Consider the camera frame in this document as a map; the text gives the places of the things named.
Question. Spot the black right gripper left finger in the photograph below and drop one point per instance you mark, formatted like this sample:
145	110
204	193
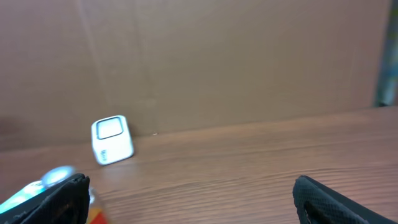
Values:
67	202

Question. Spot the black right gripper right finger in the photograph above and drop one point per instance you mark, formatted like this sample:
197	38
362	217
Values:
319	204

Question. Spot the green white Knorr container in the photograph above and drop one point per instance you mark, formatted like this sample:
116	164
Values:
26	193

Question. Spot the yellow liquid bottle grey cap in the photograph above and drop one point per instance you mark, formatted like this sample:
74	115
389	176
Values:
96	212

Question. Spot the white barcode scanner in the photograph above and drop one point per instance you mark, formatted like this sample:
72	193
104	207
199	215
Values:
111	140

